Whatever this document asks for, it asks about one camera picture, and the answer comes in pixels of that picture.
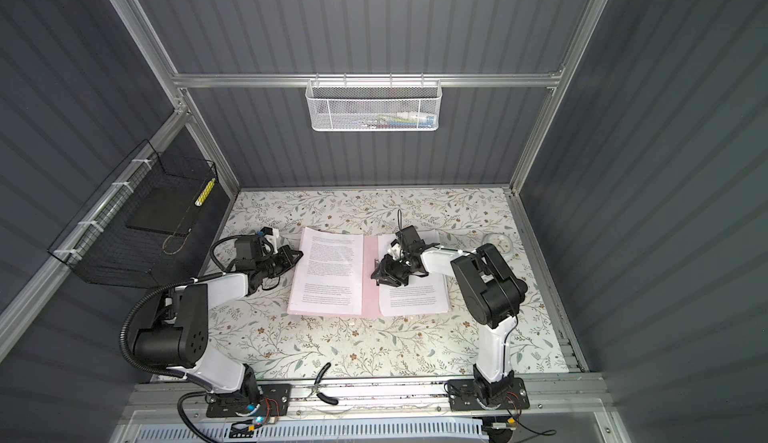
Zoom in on white ventilated cable duct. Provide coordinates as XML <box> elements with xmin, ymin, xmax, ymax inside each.
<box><xmin>135</xmin><ymin>417</ymin><xmax>490</xmax><ymax>443</ymax></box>

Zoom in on white round tape dispenser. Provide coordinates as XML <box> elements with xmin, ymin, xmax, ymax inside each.
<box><xmin>483</xmin><ymin>233</ymin><xmax>515</xmax><ymax>258</ymax></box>

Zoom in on pink file folder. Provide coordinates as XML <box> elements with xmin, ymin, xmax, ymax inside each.
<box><xmin>286</xmin><ymin>229</ymin><xmax>452</xmax><ymax>318</ymax></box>

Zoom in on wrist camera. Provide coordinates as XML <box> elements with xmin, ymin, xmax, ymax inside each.
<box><xmin>259</xmin><ymin>227</ymin><xmax>282</xmax><ymax>250</ymax></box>
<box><xmin>387</xmin><ymin>240</ymin><xmax>403</xmax><ymax>261</ymax></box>

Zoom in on pens in white basket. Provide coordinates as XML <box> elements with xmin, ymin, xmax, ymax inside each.
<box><xmin>350</xmin><ymin>111</ymin><xmax>438</xmax><ymax>130</ymax></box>

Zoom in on black corrugated cable hose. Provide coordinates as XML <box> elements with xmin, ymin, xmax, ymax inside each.
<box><xmin>118</xmin><ymin>234</ymin><xmax>253</xmax><ymax>443</ymax></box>

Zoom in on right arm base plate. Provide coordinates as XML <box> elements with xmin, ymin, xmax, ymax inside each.
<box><xmin>444</xmin><ymin>377</ymin><xmax>530</xmax><ymax>412</ymax></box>

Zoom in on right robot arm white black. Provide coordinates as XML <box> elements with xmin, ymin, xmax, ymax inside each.
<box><xmin>371</xmin><ymin>226</ymin><xmax>528</xmax><ymax>408</ymax></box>

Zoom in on black wire mesh basket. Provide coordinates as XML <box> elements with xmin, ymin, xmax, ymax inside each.
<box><xmin>48</xmin><ymin>145</ymin><xmax>218</xmax><ymax>289</ymax></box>

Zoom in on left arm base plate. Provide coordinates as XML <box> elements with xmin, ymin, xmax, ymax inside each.
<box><xmin>206</xmin><ymin>384</ymin><xmax>292</xmax><ymax>418</ymax></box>

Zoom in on printed white paper sheet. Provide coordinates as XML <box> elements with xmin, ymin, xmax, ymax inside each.
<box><xmin>287</xmin><ymin>227</ymin><xmax>364</xmax><ymax>317</ymax></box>

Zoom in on white wire mesh basket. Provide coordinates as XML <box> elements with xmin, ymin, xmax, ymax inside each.
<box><xmin>305</xmin><ymin>82</ymin><xmax>443</xmax><ymax>132</ymax></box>

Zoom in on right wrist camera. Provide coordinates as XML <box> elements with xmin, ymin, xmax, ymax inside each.
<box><xmin>387</xmin><ymin>240</ymin><xmax>403</xmax><ymax>261</ymax></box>

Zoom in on yellow marker in basket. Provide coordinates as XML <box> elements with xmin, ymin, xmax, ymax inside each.
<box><xmin>194</xmin><ymin>177</ymin><xmax>217</xmax><ymax>207</ymax></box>

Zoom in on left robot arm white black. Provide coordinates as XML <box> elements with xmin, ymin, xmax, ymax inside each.
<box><xmin>119</xmin><ymin>227</ymin><xmax>303</xmax><ymax>413</ymax></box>

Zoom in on black pad in basket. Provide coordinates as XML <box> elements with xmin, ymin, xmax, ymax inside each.
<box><xmin>126</xmin><ymin>187</ymin><xmax>202</xmax><ymax>237</ymax></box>

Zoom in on black handled pliers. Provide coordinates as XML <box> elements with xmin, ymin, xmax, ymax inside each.
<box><xmin>311</xmin><ymin>361</ymin><xmax>341</xmax><ymax>407</ymax></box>

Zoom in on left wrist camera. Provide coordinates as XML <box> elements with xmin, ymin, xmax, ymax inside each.
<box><xmin>259</xmin><ymin>227</ymin><xmax>282</xmax><ymax>250</ymax></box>

